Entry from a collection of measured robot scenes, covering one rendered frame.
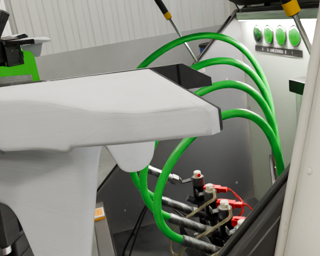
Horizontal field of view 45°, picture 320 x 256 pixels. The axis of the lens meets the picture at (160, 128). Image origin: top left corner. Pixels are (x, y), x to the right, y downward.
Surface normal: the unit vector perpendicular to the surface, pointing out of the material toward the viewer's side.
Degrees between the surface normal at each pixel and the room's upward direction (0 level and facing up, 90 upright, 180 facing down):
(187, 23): 90
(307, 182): 76
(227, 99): 90
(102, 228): 0
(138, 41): 90
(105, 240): 0
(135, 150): 88
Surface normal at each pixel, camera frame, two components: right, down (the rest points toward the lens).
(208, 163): 0.23, 0.26
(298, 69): -0.96, 0.20
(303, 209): -0.97, -0.03
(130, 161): 0.44, 0.16
